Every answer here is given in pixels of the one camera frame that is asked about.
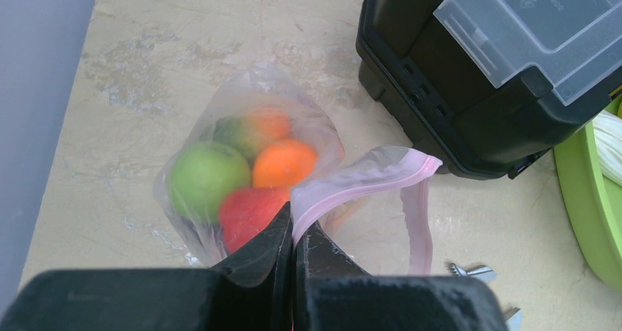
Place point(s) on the red handled adjustable wrench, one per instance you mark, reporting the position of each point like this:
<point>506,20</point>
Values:
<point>513,316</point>

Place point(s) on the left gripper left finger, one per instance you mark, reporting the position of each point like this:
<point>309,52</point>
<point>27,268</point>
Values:
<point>249,290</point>

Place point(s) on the toy orange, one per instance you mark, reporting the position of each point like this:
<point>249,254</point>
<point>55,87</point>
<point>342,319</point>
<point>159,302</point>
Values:
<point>283,163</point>

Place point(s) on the toy red apple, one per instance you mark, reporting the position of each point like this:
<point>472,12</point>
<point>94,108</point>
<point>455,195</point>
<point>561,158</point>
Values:
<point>247,211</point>

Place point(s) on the toy mango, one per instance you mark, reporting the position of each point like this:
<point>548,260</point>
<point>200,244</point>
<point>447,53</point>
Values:
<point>250,132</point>

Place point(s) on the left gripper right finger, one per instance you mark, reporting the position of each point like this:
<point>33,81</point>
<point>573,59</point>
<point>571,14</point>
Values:
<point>331,292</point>

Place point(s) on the green plastic tray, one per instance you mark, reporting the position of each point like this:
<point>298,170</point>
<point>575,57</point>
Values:
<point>593,202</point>

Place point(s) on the clear zip top bag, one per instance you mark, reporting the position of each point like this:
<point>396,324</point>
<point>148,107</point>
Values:
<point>374,208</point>

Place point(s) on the toy leek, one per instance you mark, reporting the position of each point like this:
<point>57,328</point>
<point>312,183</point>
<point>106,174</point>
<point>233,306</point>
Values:
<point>607,133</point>

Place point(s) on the toy green apple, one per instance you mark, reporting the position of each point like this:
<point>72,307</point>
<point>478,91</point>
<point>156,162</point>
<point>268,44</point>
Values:
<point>202,176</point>

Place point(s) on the black plastic toolbox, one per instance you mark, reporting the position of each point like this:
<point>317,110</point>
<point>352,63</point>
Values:
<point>490,86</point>

